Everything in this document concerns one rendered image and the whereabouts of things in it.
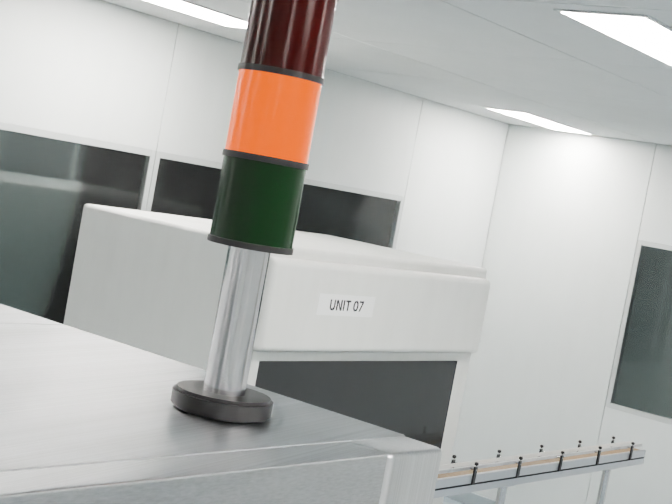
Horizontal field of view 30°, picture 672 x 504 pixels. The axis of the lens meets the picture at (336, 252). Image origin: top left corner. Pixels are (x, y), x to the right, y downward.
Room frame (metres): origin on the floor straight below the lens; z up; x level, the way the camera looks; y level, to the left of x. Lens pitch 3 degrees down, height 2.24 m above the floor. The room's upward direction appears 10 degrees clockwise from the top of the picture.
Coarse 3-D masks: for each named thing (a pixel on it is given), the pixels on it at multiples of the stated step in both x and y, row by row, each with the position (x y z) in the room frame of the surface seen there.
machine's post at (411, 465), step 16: (384, 448) 0.71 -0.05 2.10; (400, 448) 0.72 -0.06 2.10; (416, 448) 0.73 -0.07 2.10; (432, 448) 0.74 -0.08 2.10; (400, 464) 0.71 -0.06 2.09; (416, 464) 0.72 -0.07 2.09; (432, 464) 0.74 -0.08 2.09; (384, 480) 0.70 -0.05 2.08; (400, 480) 0.71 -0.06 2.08; (416, 480) 0.73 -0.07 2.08; (432, 480) 0.74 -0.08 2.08; (384, 496) 0.70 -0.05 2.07; (400, 496) 0.71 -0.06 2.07; (416, 496) 0.73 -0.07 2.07; (432, 496) 0.74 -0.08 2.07
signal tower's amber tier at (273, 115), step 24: (240, 72) 0.72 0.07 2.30; (264, 72) 0.71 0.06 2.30; (240, 96) 0.72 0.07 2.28; (264, 96) 0.71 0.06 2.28; (288, 96) 0.71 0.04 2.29; (312, 96) 0.72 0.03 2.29; (240, 120) 0.71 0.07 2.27; (264, 120) 0.71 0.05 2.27; (288, 120) 0.71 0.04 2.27; (312, 120) 0.72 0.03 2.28; (240, 144) 0.71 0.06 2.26; (264, 144) 0.71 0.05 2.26; (288, 144) 0.71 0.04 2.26
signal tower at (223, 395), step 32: (256, 64) 0.71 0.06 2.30; (256, 160) 0.71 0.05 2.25; (288, 160) 0.71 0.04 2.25; (256, 256) 0.72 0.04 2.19; (224, 288) 0.72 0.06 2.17; (256, 288) 0.72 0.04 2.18; (224, 320) 0.72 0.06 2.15; (256, 320) 0.73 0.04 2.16; (224, 352) 0.72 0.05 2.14; (192, 384) 0.73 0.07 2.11; (224, 384) 0.72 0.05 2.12; (224, 416) 0.70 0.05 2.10; (256, 416) 0.71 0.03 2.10
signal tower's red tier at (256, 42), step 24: (264, 0) 0.71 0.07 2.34; (288, 0) 0.71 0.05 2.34; (312, 0) 0.71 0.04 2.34; (264, 24) 0.71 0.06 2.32; (288, 24) 0.71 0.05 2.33; (312, 24) 0.71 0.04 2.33; (264, 48) 0.71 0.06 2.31; (288, 48) 0.71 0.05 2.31; (312, 48) 0.71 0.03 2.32; (312, 72) 0.72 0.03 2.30
